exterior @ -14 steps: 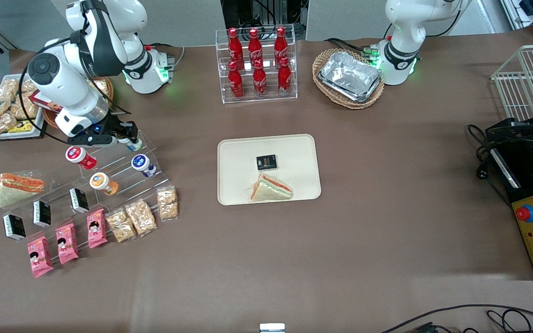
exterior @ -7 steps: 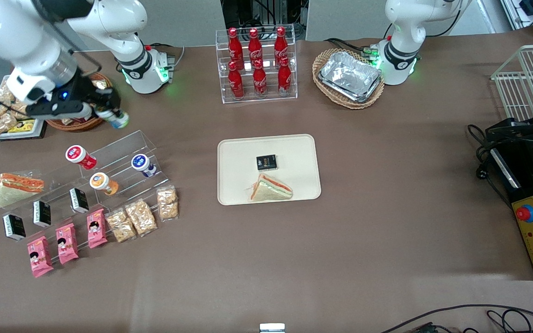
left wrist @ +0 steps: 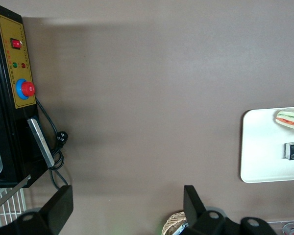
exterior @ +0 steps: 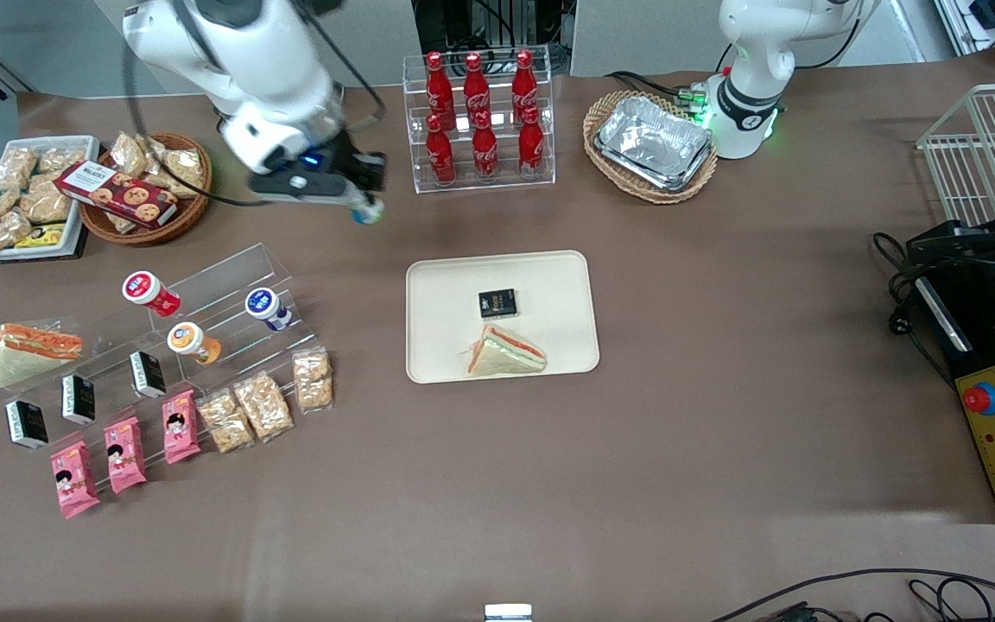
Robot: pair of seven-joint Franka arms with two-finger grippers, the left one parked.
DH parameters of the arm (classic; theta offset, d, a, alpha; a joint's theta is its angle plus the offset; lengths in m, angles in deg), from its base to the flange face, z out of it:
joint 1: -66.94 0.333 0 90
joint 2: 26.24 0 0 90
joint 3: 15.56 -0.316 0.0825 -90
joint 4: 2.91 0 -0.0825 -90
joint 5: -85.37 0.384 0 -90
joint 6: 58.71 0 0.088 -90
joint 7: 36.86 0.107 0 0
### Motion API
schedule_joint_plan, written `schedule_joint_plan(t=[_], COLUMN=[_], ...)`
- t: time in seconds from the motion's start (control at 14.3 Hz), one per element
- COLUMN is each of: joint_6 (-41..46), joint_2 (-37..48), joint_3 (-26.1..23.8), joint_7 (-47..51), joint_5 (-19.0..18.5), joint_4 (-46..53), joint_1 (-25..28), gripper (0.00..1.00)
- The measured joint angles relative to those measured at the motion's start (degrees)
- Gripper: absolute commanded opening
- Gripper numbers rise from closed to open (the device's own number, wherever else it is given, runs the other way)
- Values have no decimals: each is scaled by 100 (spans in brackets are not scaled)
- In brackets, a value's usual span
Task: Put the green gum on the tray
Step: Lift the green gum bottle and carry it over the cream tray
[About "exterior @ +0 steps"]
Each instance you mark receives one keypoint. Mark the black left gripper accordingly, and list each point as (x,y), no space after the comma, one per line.
(953,249)

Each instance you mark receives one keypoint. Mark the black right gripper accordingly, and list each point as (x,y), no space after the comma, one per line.
(358,166)

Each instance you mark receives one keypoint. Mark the green cap gum bottle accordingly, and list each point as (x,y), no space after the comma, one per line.
(369,214)

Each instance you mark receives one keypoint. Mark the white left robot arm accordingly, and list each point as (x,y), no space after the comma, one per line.
(757,52)

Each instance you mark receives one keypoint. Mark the blue cap gum bottle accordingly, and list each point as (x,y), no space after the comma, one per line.
(269,308)

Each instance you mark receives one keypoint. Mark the beige plastic tray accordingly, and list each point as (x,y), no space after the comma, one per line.
(549,294)

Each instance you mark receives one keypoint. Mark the orange cap gum bottle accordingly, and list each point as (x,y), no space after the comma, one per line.
(193,342)

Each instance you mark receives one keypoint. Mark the red cap gum bottle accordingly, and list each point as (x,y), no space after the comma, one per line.
(150,294)

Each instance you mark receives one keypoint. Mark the white rectangular snack tray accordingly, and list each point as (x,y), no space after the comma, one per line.
(83,147)

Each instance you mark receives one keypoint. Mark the red cola bottle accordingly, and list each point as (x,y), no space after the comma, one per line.
(485,151)
(440,155)
(437,86)
(475,86)
(531,145)
(524,82)

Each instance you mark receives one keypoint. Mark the clear acrylic bottle rack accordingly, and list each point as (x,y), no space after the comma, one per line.
(502,177)

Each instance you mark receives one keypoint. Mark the red emergency stop button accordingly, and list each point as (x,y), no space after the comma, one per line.
(981,398)

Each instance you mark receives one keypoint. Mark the clear acrylic stepped display stand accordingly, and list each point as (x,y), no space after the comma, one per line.
(230,268)

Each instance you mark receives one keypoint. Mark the black chocolate box gold print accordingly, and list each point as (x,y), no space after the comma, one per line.
(497,303)

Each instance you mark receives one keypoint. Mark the dark brown wicker basket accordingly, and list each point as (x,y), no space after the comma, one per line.
(191,216)

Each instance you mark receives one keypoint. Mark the clear cracker snack pack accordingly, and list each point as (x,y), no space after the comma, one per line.
(263,406)
(313,378)
(225,422)

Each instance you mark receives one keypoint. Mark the wrapped triangle sandwich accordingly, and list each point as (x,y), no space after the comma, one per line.
(504,356)
(27,354)

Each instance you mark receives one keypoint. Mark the red cookie box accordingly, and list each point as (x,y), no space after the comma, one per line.
(117,194)

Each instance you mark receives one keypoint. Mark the light wicker basket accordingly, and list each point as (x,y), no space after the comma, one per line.
(679,194)

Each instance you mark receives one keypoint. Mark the small black white box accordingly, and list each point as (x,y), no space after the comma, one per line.
(27,424)
(148,374)
(79,398)

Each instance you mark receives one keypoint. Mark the aluminium foil container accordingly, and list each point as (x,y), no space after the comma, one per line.
(653,138)
(674,186)

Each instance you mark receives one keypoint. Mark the pink snack packet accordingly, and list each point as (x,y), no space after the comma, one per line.
(74,480)
(125,455)
(180,427)

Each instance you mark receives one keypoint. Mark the yellow snack packet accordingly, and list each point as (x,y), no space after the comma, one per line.
(41,236)

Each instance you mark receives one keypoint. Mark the aluminium frame shelf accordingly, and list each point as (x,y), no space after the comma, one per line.
(994,22)

